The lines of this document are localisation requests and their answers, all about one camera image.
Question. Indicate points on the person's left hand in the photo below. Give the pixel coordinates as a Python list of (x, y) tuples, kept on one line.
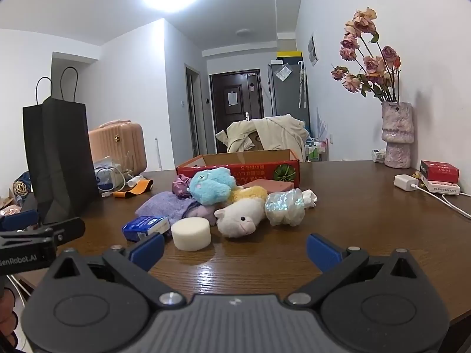
[(6, 320)]

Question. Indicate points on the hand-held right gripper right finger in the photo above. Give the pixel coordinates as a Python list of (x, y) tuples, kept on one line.
[(323, 252)]

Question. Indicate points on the white charger adapter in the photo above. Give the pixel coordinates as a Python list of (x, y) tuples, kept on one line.
[(405, 182)]

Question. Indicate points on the grey refrigerator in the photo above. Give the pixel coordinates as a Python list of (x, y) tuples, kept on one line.
[(289, 92)]

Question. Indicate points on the small white box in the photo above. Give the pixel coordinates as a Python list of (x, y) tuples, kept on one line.
[(378, 155)]

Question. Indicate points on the purple satin scrunchie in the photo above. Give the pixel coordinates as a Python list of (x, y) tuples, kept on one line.
[(181, 185)]

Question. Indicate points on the white round sponge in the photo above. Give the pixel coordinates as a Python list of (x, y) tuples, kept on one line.
[(191, 233)]

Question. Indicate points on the pink textured vase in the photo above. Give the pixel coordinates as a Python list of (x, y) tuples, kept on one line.
[(396, 136)]

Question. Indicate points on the white iridescent soft pouch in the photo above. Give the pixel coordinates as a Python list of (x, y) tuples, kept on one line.
[(285, 207)]

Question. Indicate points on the white bottle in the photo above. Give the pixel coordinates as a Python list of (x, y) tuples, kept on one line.
[(134, 181)]

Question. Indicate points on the pink suitcase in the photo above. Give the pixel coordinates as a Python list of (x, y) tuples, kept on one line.
[(119, 143)]

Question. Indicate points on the dried rose bouquet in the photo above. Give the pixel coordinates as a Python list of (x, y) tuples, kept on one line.
[(368, 64)]

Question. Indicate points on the paper on refrigerator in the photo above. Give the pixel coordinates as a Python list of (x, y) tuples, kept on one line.
[(283, 72)]

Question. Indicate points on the brown chair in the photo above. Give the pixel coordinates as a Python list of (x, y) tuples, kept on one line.
[(254, 142)]

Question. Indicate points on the small ceiling lamp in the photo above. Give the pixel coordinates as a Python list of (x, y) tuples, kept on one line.
[(243, 32)]

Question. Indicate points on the black paper bag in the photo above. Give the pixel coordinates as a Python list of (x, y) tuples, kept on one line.
[(59, 154)]

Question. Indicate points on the clear plastic bag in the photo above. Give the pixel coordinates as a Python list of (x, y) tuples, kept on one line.
[(106, 165)]

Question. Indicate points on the woven rattan ball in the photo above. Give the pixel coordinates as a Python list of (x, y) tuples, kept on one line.
[(22, 187)]

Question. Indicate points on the blue tissue packet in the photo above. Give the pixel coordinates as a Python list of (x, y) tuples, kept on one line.
[(145, 227)]

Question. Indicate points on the dark entrance door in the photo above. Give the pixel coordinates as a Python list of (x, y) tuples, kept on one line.
[(235, 117)]

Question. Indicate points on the white paper on door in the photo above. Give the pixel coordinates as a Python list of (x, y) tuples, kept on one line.
[(232, 97)]

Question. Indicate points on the red printed cardboard box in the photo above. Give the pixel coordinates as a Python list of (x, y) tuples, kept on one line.
[(257, 169)]

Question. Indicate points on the white umbrella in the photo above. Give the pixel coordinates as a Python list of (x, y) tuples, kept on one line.
[(302, 84)]

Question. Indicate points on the pink sponge block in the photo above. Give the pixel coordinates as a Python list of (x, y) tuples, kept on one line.
[(270, 185)]

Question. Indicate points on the white wall panel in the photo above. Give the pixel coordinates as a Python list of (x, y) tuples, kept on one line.
[(312, 49)]

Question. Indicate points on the blue plush toy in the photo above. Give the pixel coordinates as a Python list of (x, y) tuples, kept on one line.
[(213, 187)]

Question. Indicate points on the pink and white box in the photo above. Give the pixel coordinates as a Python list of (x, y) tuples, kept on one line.
[(441, 188)]

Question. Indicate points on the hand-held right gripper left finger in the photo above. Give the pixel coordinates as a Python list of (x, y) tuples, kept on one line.
[(148, 250)]

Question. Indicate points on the yellow and black box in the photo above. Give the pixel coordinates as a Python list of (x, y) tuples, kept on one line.
[(289, 56)]

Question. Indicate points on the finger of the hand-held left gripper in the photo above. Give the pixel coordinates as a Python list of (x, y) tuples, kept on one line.
[(68, 228), (18, 220)]

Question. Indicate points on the purple knit cloth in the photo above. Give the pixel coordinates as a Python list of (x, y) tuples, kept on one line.
[(163, 206)]

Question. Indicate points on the beige coat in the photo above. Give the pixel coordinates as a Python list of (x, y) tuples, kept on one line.
[(279, 132)]

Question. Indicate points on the white and yellow lamb plush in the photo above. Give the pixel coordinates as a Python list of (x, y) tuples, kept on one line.
[(239, 218)]

